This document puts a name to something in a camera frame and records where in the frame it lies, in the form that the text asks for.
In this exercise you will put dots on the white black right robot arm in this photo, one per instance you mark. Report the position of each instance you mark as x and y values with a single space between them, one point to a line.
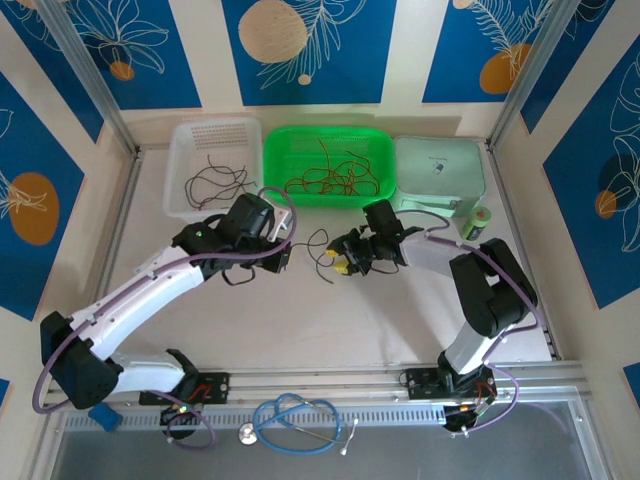
470 345

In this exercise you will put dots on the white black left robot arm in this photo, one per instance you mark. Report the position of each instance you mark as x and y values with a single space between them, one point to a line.
150 290

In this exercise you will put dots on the white plastic basket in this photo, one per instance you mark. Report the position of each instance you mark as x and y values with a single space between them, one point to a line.
220 140

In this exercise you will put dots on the green plastic basket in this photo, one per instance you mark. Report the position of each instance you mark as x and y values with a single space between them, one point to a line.
300 145

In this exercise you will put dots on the blue stethoscope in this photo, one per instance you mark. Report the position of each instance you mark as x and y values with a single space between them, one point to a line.
247 434

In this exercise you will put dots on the small black controller board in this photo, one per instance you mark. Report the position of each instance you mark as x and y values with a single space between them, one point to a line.
452 422
170 417

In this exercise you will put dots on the blue block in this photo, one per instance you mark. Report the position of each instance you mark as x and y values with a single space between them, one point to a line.
104 417

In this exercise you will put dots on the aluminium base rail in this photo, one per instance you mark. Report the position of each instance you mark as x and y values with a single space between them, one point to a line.
320 385

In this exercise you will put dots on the aluminium table side rail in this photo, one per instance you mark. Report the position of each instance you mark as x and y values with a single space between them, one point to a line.
506 192
122 200

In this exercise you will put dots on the aluminium frame post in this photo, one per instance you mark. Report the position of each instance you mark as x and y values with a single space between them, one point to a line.
91 75
539 75

